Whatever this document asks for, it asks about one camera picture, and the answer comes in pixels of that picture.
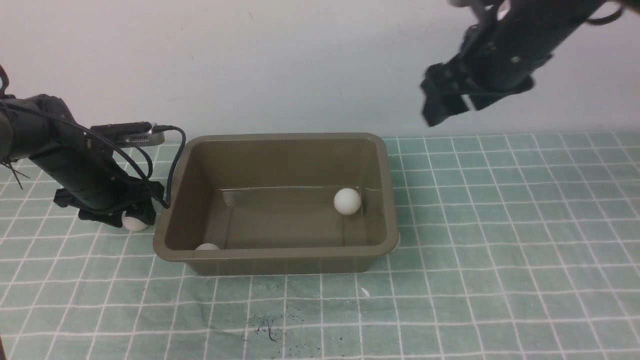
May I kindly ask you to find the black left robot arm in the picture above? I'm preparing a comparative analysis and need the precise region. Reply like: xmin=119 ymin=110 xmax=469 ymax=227
xmin=1 ymin=70 xmax=165 ymax=231

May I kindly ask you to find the black camera cable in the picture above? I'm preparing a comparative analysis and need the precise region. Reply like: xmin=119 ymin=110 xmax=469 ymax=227
xmin=150 ymin=125 xmax=187 ymax=209

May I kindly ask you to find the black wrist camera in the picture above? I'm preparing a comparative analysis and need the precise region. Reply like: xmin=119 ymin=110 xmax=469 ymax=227
xmin=89 ymin=121 xmax=165 ymax=148

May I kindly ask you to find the green checkered tablecloth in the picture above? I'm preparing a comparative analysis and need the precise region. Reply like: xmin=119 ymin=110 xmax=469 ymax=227
xmin=0 ymin=131 xmax=640 ymax=360

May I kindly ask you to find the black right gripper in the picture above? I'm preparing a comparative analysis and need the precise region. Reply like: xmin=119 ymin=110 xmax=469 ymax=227
xmin=420 ymin=54 xmax=535 ymax=127

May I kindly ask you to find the white ping-pong ball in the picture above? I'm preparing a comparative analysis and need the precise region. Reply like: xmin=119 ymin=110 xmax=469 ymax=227
xmin=122 ymin=216 xmax=149 ymax=233
xmin=333 ymin=187 xmax=362 ymax=216
xmin=195 ymin=243 xmax=220 ymax=251

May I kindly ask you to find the brown plastic bin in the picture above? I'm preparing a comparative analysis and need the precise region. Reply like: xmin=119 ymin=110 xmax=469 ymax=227
xmin=152 ymin=133 xmax=399 ymax=276

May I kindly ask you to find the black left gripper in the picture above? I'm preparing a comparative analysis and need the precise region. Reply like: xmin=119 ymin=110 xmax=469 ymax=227
xmin=54 ymin=180 xmax=165 ymax=228

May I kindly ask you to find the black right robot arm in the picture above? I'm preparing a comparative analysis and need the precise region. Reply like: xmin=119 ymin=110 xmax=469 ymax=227
xmin=420 ymin=0 xmax=639 ymax=127

